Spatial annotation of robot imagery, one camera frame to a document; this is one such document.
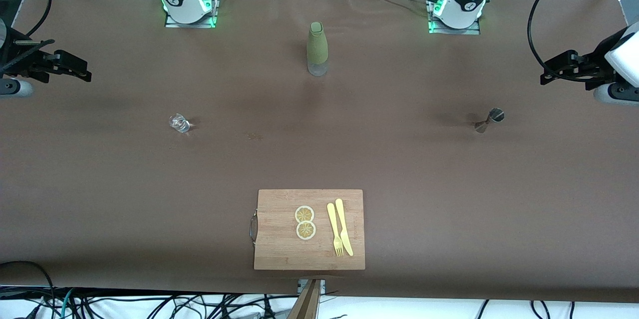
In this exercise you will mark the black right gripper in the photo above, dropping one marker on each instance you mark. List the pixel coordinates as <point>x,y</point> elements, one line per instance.
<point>25,62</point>

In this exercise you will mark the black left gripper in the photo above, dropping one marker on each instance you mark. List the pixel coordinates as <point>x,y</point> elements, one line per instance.
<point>589,66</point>

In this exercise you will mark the metal jigger measuring cup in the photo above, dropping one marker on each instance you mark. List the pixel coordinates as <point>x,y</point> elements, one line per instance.
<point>490,120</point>

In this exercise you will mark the clear glass shaker cup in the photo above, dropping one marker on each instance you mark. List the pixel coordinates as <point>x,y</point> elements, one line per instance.
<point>179,123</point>

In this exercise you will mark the brown table cover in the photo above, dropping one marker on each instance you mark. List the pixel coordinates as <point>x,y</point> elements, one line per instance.
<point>399,159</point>

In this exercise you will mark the green sleeved glass bottle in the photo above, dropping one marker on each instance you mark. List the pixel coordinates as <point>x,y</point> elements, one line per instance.
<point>317,47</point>

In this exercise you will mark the lemon slice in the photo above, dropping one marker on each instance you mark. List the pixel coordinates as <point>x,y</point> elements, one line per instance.
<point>306,230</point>
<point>304,214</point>

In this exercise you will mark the yellow plastic knife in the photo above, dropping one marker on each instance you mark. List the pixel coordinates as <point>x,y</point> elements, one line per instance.
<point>343,229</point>

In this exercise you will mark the yellow plastic fork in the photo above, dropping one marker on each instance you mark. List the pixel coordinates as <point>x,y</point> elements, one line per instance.
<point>333,224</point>

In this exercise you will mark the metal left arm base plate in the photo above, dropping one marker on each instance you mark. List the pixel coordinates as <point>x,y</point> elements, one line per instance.
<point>434,27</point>

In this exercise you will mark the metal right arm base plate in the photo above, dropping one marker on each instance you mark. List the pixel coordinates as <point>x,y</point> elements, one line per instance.
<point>212,9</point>

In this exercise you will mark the metal table edge bracket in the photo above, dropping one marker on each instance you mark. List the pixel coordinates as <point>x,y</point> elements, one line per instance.
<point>322,285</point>

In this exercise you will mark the wooden post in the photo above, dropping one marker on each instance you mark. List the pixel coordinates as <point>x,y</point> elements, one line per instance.
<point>305,304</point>

